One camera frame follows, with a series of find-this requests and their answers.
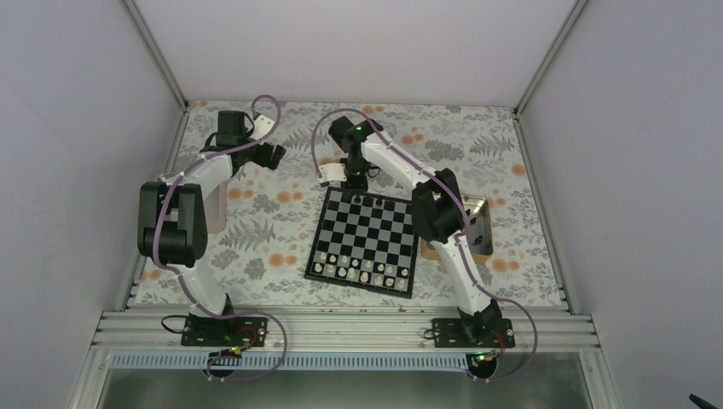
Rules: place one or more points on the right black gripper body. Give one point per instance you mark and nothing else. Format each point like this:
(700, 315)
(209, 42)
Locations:
(357, 164)

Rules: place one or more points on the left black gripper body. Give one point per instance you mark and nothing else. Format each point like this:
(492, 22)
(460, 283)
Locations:
(263, 158)

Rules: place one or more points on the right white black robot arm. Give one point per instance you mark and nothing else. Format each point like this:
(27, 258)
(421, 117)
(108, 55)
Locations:
(438, 216)

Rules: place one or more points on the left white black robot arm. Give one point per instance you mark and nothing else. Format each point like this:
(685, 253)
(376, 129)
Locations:
(183, 255)

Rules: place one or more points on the black white chess board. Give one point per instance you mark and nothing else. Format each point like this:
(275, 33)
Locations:
(366, 231)

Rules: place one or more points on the white chess pieces row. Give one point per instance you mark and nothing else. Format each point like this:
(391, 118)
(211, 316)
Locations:
(380, 273)

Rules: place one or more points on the wooden tray with metal bottom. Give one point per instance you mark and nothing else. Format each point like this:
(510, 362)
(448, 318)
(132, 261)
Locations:
(479, 234)

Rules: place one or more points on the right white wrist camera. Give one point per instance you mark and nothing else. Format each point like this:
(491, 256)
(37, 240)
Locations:
(331, 172)

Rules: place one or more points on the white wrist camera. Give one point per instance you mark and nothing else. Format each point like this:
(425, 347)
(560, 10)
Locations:
(262, 125)
(331, 172)

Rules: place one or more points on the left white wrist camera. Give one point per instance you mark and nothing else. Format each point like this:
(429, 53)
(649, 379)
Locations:
(262, 125)

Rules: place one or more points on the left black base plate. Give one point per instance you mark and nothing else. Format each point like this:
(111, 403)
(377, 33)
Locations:
(233, 333)

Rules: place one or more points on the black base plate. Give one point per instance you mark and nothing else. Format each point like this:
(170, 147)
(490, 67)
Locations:
(453, 333)
(233, 333)

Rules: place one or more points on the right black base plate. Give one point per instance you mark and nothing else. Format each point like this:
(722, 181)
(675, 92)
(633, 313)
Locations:
(453, 333)

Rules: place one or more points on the aluminium rail frame front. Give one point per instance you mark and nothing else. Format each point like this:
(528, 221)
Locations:
(383, 330)

